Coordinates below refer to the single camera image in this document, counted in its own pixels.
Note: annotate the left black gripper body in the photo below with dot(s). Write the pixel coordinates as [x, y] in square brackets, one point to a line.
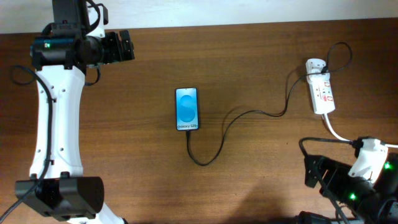
[111, 49]

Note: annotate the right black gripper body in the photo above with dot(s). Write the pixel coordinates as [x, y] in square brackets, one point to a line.
[354, 188]

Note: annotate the blue Galaxy smartphone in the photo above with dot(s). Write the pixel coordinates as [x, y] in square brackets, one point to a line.
[187, 115]

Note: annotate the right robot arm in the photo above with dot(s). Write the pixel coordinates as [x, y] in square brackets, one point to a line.
[373, 203]

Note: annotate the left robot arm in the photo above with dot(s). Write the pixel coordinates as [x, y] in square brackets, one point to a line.
[75, 41]

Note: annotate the white charger plug adapter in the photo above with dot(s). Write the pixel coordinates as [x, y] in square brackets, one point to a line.
[314, 67]

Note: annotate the white power strip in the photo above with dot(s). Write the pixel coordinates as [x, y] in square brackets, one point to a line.
[321, 94]

